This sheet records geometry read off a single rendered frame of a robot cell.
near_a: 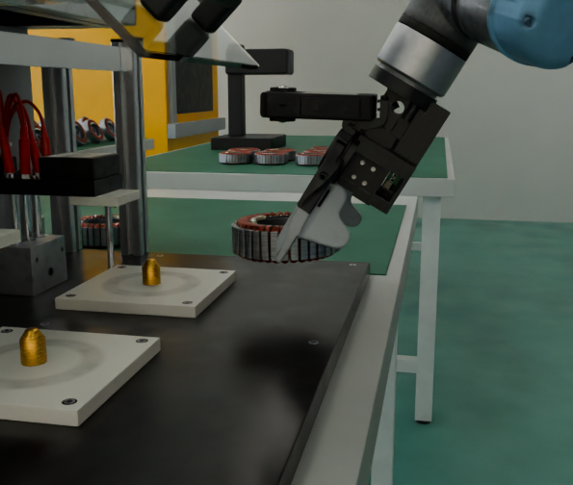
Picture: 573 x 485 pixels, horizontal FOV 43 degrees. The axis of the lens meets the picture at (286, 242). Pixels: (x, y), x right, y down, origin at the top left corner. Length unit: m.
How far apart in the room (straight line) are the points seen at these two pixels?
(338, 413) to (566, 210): 5.43
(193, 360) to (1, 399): 0.16
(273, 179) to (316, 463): 1.67
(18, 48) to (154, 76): 3.51
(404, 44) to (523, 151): 5.18
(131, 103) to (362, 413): 0.56
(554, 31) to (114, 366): 0.42
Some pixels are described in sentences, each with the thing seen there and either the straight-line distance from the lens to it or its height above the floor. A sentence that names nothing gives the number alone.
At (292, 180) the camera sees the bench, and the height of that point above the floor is 0.73.
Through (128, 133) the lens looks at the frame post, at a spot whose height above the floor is 0.93.
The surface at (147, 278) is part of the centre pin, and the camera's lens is 0.81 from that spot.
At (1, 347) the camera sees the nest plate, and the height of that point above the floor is 0.78.
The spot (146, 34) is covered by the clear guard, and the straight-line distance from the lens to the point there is 0.41.
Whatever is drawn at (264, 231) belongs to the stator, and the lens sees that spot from 0.71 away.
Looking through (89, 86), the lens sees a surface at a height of 1.01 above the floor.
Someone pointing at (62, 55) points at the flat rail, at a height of 1.03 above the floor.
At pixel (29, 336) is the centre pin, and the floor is 0.81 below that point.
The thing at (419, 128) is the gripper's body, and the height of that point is 0.95.
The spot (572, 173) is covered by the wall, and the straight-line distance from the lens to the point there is 5.93.
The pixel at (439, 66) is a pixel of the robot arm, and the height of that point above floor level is 1.01.
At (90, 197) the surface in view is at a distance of 0.79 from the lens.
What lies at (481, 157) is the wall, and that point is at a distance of 5.84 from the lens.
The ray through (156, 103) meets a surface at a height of 0.91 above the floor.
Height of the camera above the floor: 0.99
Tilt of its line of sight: 12 degrees down
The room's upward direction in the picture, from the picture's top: straight up
